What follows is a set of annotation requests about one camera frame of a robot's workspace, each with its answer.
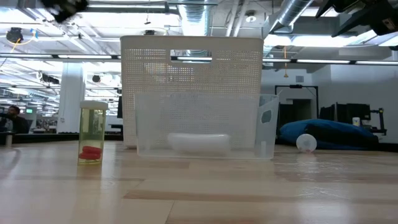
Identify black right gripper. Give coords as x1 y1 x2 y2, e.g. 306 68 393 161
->
315 0 398 38

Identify white perforated plastic basket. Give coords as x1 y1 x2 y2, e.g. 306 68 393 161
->
120 35 264 149

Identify white plastic pill bottle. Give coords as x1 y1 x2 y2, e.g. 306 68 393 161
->
295 133 318 154
167 133 231 154

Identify ceiling light strip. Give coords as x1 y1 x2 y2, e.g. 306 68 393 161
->
355 60 398 66
58 55 113 60
296 59 351 65

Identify white building column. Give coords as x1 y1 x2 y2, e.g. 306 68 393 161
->
56 62 86 134

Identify black monitors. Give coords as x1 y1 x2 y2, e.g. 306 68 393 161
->
319 103 371 127

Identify black equipment stand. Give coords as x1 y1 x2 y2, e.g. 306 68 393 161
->
369 107 388 136

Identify blue bean bag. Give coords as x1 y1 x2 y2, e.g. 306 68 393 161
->
277 118 379 151

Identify yellow translucent pill bottle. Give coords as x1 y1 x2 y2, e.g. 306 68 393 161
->
77 100 109 166

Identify person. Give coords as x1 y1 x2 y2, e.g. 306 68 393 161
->
0 105 30 135

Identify clear plastic bin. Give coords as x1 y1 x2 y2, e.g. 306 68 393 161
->
134 92 280 161

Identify black ceiling camera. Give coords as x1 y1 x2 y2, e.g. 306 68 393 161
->
6 27 24 44

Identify yellow hanging cord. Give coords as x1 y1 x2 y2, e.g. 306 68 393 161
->
282 46 289 78

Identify black rectangular frame rig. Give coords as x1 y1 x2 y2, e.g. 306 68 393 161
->
274 84 320 128

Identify corrugated silver ventilation duct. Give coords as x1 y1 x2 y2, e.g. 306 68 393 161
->
178 0 213 57

